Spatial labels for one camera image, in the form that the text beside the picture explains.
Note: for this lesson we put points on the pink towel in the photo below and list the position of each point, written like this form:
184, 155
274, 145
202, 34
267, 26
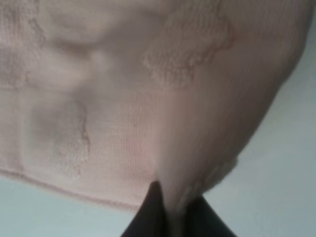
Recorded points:
100, 98

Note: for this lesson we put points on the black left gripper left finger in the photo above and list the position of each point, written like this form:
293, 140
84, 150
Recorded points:
149, 220

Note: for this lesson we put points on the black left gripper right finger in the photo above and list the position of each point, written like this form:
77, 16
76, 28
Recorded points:
202, 221

